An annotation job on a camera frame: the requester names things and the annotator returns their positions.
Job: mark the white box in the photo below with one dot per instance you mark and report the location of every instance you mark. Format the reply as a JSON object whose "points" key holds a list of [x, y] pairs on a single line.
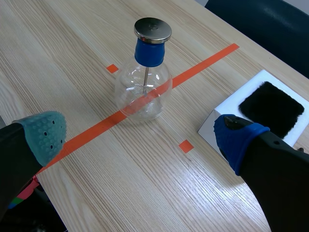
{"points": [[243, 101]]}

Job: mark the red green blue brick block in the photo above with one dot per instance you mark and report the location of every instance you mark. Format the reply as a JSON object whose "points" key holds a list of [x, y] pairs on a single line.
{"points": [[24, 192]]}

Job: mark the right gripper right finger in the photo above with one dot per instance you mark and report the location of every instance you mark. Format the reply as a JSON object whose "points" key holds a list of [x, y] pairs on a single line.
{"points": [[270, 169]]}

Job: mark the black fur patch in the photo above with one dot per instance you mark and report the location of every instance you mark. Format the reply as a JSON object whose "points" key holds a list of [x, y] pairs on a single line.
{"points": [[272, 106]]}

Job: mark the dark blue chair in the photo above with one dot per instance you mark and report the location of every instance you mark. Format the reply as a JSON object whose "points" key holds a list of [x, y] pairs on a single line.
{"points": [[263, 26]]}

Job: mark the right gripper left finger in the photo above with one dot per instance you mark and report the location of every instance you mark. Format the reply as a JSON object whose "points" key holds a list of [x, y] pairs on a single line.
{"points": [[29, 145]]}

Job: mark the clear glass flask blue stopper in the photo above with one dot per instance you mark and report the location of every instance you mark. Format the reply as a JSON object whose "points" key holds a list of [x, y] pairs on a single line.
{"points": [[147, 72]]}

